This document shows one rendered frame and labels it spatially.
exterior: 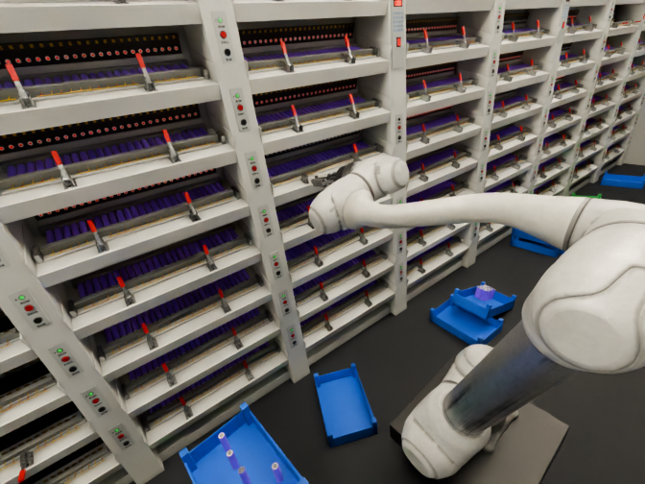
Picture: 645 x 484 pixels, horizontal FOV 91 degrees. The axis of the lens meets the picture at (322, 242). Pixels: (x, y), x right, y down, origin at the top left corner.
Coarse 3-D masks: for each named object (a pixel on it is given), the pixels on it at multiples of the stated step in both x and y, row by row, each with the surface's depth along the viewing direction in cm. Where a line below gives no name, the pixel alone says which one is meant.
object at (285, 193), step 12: (324, 144) 140; (372, 144) 149; (384, 144) 143; (276, 156) 129; (288, 156) 132; (360, 156) 142; (372, 156) 142; (336, 168) 132; (288, 180) 124; (276, 192) 117; (288, 192) 118; (300, 192) 122; (312, 192) 126; (276, 204) 118
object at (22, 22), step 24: (0, 0) 67; (24, 0) 69; (48, 0) 71; (72, 0) 74; (96, 0) 76; (120, 0) 77; (144, 0) 81; (168, 0) 84; (192, 0) 85; (0, 24) 66; (24, 24) 68; (48, 24) 70; (72, 24) 72; (96, 24) 75; (120, 24) 77; (144, 24) 80; (168, 24) 82
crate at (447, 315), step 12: (432, 312) 175; (444, 312) 183; (456, 312) 182; (468, 312) 180; (444, 324) 170; (456, 324) 174; (468, 324) 173; (480, 324) 172; (492, 324) 169; (468, 336) 159; (480, 336) 155; (492, 336) 161
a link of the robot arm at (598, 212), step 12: (588, 204) 52; (600, 204) 51; (612, 204) 50; (624, 204) 50; (636, 204) 49; (588, 216) 51; (600, 216) 50; (612, 216) 47; (624, 216) 46; (636, 216) 45; (576, 228) 52; (588, 228) 51; (576, 240) 52
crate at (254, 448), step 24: (240, 408) 93; (216, 432) 89; (240, 432) 94; (264, 432) 88; (192, 456) 86; (216, 456) 88; (240, 456) 88; (264, 456) 87; (192, 480) 79; (216, 480) 83; (240, 480) 82; (264, 480) 82; (288, 480) 81
